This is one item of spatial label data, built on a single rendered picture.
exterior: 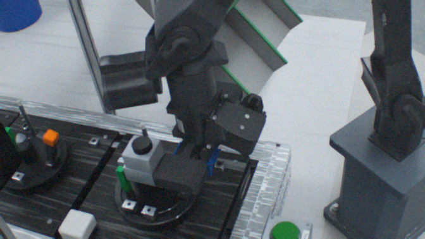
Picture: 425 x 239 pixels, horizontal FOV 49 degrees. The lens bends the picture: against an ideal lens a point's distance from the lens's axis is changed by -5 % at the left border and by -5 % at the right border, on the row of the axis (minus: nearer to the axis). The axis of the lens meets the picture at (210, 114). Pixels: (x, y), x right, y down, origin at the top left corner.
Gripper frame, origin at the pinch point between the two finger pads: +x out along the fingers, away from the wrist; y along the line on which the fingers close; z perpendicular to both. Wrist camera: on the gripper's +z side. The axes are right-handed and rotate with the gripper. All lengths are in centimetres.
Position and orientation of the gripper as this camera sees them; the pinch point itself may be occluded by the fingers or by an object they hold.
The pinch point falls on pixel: (205, 158)
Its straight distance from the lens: 68.2
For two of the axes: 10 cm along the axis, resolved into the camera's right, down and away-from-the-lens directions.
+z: 9.3, 1.5, -3.2
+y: 3.4, -6.7, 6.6
